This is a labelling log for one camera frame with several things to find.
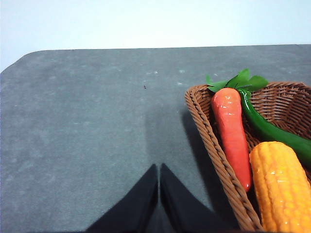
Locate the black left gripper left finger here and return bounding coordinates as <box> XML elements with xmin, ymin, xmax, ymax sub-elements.
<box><xmin>86</xmin><ymin>164</ymin><xmax>158</xmax><ymax>233</ymax></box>

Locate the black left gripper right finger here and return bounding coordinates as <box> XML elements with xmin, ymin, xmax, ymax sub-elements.
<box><xmin>159</xmin><ymin>163</ymin><xmax>240</xmax><ymax>233</ymax></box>

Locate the brown wicker basket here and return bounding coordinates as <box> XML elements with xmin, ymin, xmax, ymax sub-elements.
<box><xmin>185</xmin><ymin>82</ymin><xmax>311</xmax><ymax>232</ymax></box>

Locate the yellow toy corn cob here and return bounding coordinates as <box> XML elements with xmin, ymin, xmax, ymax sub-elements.
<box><xmin>249</xmin><ymin>141</ymin><xmax>311</xmax><ymax>232</ymax></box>

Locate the orange toy carrot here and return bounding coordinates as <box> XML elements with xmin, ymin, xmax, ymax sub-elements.
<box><xmin>206</xmin><ymin>69</ymin><xmax>268</xmax><ymax>192</ymax></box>

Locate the green toy chili pepper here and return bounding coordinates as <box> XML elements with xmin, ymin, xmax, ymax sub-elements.
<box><xmin>239</xmin><ymin>89</ymin><xmax>311</xmax><ymax>168</ymax></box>

